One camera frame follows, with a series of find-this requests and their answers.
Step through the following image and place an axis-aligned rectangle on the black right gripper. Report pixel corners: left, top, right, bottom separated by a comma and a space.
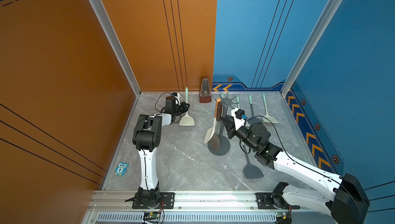
221, 114, 258, 153

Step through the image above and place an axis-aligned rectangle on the cream slotted turner mint handle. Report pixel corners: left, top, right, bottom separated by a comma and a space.
180, 87, 195, 126

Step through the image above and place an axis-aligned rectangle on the grey kitchen utensil rack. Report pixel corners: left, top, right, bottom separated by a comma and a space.
208, 92, 238, 156

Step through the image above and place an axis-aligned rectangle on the grey turner mint handle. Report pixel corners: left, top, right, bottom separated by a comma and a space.
248, 94, 261, 125

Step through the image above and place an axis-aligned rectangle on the cream spatula mint handle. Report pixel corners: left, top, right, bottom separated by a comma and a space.
262, 93, 278, 124

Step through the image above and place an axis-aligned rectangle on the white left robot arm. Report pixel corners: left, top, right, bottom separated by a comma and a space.
132, 92, 190, 209

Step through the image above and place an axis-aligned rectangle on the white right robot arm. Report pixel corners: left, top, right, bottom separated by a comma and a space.
221, 114, 370, 224

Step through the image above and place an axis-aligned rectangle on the red wooden metronome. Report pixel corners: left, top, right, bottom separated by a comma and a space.
199, 78, 212, 103

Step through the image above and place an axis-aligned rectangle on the blue owl toy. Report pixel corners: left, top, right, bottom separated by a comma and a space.
115, 162, 129, 176

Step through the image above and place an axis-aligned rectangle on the green circuit board right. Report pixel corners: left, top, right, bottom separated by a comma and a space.
274, 212, 292, 224

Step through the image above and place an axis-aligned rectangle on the green circuit board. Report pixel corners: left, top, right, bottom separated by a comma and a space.
274, 212, 292, 224
143, 212, 161, 223

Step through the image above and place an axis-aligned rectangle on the green circuit board left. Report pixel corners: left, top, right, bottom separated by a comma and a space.
143, 212, 161, 223

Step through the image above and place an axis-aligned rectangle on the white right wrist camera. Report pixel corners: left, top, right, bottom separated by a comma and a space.
231, 108, 247, 130

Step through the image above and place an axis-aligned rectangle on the brown wooden handle utensil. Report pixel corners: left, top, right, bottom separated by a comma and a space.
204, 97, 223, 152

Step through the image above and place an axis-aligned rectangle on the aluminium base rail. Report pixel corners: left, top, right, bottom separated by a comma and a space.
82, 191, 335, 224

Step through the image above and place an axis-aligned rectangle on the aluminium corner post left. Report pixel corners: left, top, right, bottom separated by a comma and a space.
89, 0, 142, 97

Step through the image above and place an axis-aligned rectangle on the aluminium corner post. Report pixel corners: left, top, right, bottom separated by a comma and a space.
89, 0, 142, 97
280, 0, 343, 98

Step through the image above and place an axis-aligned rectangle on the aluminium corner post right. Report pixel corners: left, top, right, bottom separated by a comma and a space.
280, 0, 343, 98

